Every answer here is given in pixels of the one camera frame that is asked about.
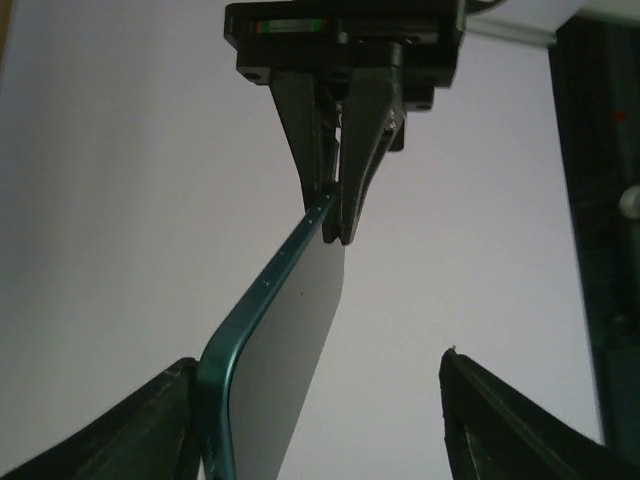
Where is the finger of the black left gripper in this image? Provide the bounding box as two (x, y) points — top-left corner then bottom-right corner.
(338, 44), (404, 245)
(269, 71), (325, 210)

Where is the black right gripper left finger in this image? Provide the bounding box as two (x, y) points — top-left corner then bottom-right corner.
(3, 358), (200, 479)

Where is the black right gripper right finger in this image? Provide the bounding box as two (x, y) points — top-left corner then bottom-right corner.
(439, 348), (639, 479)

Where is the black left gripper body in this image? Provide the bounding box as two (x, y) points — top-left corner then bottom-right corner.
(224, 1), (466, 153)

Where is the dark green smartphone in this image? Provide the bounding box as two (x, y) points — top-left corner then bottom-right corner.
(194, 194), (345, 479)

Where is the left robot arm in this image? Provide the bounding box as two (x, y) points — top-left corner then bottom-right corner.
(225, 1), (639, 451)

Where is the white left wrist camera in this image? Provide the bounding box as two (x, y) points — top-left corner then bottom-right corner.
(466, 0), (588, 48)

